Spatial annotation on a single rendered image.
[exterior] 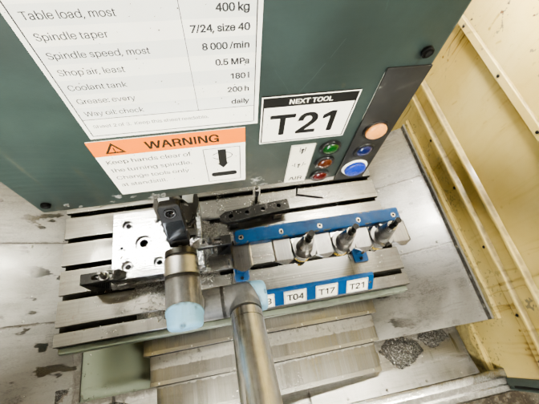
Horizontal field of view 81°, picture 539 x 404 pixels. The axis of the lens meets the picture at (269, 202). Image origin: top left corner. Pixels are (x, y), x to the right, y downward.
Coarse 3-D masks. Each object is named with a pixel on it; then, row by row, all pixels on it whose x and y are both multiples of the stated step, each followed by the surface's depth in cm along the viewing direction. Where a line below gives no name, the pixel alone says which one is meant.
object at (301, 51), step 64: (320, 0) 22; (384, 0) 23; (448, 0) 24; (0, 64) 22; (320, 64) 27; (384, 64) 28; (0, 128) 27; (64, 128) 28; (256, 128) 33; (64, 192) 37; (192, 192) 42
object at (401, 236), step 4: (400, 224) 88; (404, 224) 89; (396, 228) 88; (400, 228) 88; (404, 228) 88; (396, 232) 87; (400, 232) 87; (404, 232) 87; (396, 236) 87; (400, 236) 87; (404, 236) 87; (408, 236) 87; (396, 240) 86; (400, 240) 86; (404, 240) 86; (408, 240) 86; (400, 244) 86; (404, 244) 86
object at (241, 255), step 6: (234, 246) 82; (240, 246) 82; (246, 246) 83; (234, 252) 82; (240, 252) 82; (246, 252) 82; (234, 258) 81; (240, 258) 81; (246, 258) 81; (252, 258) 81; (234, 264) 80; (240, 264) 80; (246, 264) 80; (252, 264) 81; (240, 270) 80; (246, 270) 80
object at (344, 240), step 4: (348, 228) 78; (340, 232) 83; (344, 232) 79; (348, 232) 78; (356, 232) 78; (336, 236) 84; (340, 236) 81; (344, 236) 79; (348, 236) 78; (352, 236) 78; (336, 240) 84; (340, 240) 82; (344, 240) 80; (348, 240) 80; (352, 240) 80; (340, 244) 82; (344, 244) 82; (348, 244) 81
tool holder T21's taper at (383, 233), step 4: (384, 224) 81; (388, 224) 80; (376, 228) 86; (380, 228) 83; (384, 228) 81; (388, 228) 80; (392, 228) 79; (376, 232) 84; (380, 232) 83; (384, 232) 81; (388, 232) 81; (392, 232) 80; (376, 236) 85; (380, 236) 83; (384, 236) 82; (388, 236) 82; (380, 240) 84; (384, 240) 84
